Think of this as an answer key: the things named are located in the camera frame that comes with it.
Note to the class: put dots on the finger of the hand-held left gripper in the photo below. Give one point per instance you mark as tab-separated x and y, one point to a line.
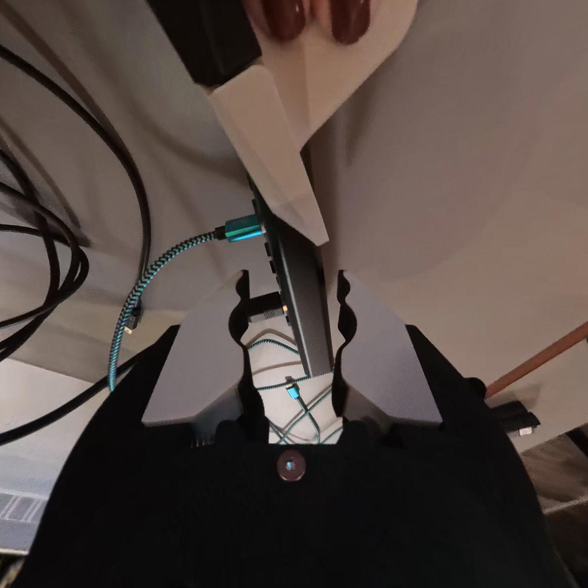
271	147

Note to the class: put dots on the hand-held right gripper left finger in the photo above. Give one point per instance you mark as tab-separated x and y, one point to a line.
193	367

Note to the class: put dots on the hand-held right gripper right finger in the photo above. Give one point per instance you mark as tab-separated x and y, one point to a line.
390	367

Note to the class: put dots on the black usb hub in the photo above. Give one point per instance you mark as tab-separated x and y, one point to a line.
307	312

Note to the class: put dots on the person's left hand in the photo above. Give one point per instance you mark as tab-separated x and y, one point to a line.
275	18

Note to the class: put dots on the black camera battery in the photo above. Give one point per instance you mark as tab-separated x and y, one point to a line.
514	418

